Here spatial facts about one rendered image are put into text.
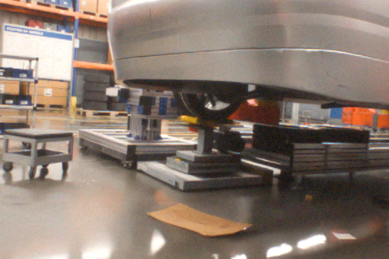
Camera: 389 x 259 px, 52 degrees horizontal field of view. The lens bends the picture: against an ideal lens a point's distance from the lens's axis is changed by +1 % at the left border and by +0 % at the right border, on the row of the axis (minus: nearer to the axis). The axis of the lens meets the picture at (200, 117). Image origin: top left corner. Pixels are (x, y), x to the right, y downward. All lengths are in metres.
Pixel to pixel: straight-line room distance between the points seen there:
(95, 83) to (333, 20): 9.40
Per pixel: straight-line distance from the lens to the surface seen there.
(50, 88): 12.78
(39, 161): 3.30
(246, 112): 3.69
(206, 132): 3.43
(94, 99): 10.50
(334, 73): 1.39
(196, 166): 3.27
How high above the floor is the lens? 0.72
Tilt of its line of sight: 3 degrees down
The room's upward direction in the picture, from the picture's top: 4 degrees clockwise
